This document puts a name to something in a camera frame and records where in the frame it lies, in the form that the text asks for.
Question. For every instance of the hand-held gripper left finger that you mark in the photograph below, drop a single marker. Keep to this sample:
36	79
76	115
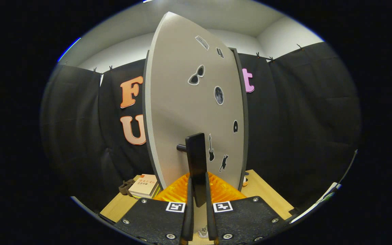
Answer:
187	211

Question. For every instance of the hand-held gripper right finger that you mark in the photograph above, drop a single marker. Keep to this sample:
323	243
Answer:
211	211

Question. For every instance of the white shoe with red logo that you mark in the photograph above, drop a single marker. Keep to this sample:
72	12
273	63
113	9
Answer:
202	233

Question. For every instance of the dark grey shoe cabinet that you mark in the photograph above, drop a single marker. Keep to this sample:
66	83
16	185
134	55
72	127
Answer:
245	136

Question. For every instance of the beige shoe cabinet door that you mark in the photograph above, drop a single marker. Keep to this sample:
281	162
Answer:
175	102

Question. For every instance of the penguin plush toy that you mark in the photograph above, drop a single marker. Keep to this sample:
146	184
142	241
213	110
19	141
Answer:
246	182

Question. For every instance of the beige cover book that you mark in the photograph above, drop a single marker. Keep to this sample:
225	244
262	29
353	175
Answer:
145	185

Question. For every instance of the black backdrop cloth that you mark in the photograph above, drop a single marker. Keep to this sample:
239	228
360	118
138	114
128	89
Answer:
301	119

